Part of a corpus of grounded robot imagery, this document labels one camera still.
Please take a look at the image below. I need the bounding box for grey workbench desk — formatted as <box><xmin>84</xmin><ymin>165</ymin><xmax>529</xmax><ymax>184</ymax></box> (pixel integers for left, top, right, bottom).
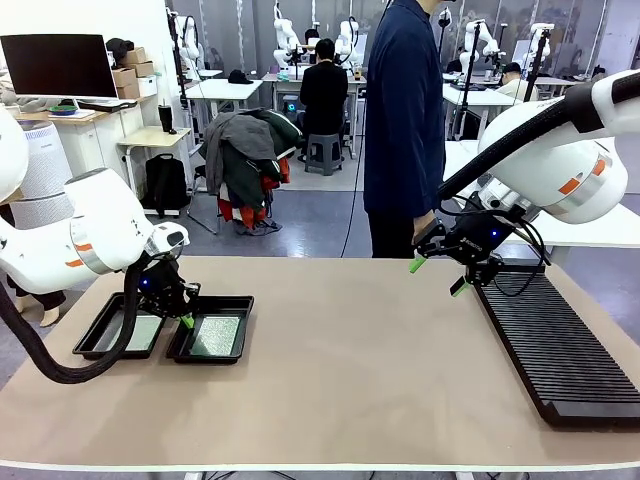
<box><xmin>261</xmin><ymin>72</ymin><xmax>366</xmax><ymax>160</ymax></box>

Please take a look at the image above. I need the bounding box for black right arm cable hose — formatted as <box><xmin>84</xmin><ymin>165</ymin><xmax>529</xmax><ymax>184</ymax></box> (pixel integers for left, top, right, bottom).
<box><xmin>437</xmin><ymin>71</ymin><xmax>640</xmax><ymax>202</ymax></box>

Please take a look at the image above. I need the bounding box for person in black trousers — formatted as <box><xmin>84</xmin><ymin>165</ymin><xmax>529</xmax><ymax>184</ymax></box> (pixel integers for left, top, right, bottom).
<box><xmin>7</xmin><ymin>279</ymin><xmax>68</xmax><ymax>329</ymax></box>

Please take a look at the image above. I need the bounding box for person's right hand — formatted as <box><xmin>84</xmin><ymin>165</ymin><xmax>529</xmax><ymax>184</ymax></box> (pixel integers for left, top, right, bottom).
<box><xmin>412</xmin><ymin>210</ymin><xmax>435</xmax><ymax>242</ymax></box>

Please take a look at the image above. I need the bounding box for black backpack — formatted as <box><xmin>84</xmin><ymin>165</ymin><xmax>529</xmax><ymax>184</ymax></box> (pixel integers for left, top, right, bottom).
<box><xmin>141</xmin><ymin>153</ymin><xmax>190</xmax><ymax>219</ymax></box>

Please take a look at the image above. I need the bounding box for person's right forearm blue sleeve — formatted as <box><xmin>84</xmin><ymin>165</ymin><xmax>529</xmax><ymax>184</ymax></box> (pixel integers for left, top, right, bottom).
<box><xmin>412</xmin><ymin>144</ymin><xmax>447</xmax><ymax>216</ymax></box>

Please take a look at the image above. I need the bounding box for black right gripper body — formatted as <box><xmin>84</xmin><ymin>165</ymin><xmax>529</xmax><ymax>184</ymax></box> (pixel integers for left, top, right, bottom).
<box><xmin>441</xmin><ymin>211</ymin><xmax>517</xmax><ymax>266</ymax></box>

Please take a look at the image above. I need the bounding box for black plastic ESD tray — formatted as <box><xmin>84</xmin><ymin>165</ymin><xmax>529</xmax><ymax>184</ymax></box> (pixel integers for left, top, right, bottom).
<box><xmin>72</xmin><ymin>291</ymin><xmax>178</xmax><ymax>361</ymax></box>
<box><xmin>165</xmin><ymin>294</ymin><xmax>255</xmax><ymax>366</ymax></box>

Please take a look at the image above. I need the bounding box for white air purifier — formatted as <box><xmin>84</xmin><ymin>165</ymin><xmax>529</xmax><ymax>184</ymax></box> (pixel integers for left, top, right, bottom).
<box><xmin>10</xmin><ymin>119</ymin><xmax>76</xmax><ymax>241</ymax></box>

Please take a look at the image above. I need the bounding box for seated person black jacket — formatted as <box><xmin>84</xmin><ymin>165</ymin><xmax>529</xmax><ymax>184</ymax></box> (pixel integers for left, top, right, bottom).
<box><xmin>298</xmin><ymin>37</ymin><xmax>350</xmax><ymax>151</ymax></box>

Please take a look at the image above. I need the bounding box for wooden shelf unit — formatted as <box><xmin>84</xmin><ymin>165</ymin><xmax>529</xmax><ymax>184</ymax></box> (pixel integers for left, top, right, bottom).
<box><xmin>533</xmin><ymin>76</ymin><xmax>594</xmax><ymax>101</ymax></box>

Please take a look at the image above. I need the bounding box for white cabinet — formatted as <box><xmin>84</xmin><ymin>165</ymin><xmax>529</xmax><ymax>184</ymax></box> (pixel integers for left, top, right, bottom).
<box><xmin>29</xmin><ymin>93</ymin><xmax>151</xmax><ymax>221</ymax></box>

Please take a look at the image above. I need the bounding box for grey plastic stool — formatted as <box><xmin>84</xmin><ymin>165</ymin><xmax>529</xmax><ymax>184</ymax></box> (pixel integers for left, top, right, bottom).
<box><xmin>304</xmin><ymin>133</ymin><xmax>346</xmax><ymax>177</ymax></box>

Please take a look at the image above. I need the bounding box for black tripod stand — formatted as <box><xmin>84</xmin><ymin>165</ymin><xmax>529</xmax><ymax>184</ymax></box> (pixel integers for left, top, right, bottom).
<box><xmin>522</xmin><ymin>27</ymin><xmax>552</xmax><ymax>104</ymax></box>

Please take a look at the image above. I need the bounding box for green circuit board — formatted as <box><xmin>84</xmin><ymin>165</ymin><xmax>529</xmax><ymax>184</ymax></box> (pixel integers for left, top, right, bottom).
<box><xmin>123</xmin><ymin>314</ymin><xmax>167</xmax><ymax>352</ymax></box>
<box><xmin>189</xmin><ymin>315</ymin><xmax>243</xmax><ymax>358</ymax></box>

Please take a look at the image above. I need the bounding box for person in blue coat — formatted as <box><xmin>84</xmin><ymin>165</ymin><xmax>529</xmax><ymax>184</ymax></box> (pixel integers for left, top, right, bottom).
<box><xmin>362</xmin><ymin>0</ymin><xmax>447</xmax><ymax>260</ymax></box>

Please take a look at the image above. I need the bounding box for white desk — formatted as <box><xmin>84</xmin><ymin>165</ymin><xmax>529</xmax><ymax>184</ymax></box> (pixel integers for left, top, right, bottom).
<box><xmin>185</xmin><ymin>78</ymin><xmax>265</xmax><ymax>151</ymax></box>
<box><xmin>441</xmin><ymin>82</ymin><xmax>519</xmax><ymax>142</ymax></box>

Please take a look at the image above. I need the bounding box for black keyboard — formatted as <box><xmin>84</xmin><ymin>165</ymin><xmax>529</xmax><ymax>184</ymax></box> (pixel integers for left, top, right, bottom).
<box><xmin>79</xmin><ymin>97</ymin><xmax>139</xmax><ymax>112</ymax></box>

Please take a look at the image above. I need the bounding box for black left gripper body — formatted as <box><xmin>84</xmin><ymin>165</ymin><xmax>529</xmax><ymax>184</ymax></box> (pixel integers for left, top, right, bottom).
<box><xmin>135</xmin><ymin>257</ymin><xmax>202</xmax><ymax>320</ymax></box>

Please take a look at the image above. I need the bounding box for white side table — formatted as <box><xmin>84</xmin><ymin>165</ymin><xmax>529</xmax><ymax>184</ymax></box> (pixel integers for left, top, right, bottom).
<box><xmin>442</xmin><ymin>139</ymin><xmax>640</xmax><ymax>259</ymax></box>

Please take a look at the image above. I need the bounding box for black computer monitor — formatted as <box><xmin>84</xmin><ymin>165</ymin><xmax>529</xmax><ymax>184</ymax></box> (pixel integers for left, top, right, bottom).
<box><xmin>0</xmin><ymin>33</ymin><xmax>119</xmax><ymax>100</ymax></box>

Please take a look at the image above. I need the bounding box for black slotted board rack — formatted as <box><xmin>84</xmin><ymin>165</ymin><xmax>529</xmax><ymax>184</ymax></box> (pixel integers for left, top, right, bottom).
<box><xmin>468</xmin><ymin>257</ymin><xmax>640</xmax><ymax>430</ymax></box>

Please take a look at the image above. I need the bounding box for metal chair frame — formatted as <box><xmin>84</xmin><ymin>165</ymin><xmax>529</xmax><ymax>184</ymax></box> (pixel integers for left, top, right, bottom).
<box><xmin>187</xmin><ymin>164</ymin><xmax>222</xmax><ymax>235</ymax></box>

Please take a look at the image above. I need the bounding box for white back desk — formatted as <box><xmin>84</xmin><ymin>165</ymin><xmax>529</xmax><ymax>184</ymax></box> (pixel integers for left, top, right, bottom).
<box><xmin>441</xmin><ymin>82</ymin><xmax>519</xmax><ymax>142</ymax></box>

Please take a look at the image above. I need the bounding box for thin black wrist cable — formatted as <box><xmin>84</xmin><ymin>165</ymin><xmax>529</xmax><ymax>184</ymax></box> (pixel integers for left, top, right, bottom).
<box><xmin>499</xmin><ymin>213</ymin><xmax>553</xmax><ymax>297</ymax></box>

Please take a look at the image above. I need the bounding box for small wood-top rolling table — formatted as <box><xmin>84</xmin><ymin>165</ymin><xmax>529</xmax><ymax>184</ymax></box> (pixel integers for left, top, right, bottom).
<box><xmin>117</xmin><ymin>126</ymin><xmax>194</xmax><ymax>218</ymax></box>

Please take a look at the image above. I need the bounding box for seated person beige jacket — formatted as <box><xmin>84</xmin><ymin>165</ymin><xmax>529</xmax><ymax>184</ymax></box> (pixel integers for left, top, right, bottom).
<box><xmin>494</xmin><ymin>62</ymin><xmax>541</xmax><ymax>106</ymax></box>

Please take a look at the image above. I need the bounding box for pile of jackets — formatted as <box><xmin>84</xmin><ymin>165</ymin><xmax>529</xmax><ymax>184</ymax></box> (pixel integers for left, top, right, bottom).
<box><xmin>198</xmin><ymin>107</ymin><xmax>306</xmax><ymax>236</ymax></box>

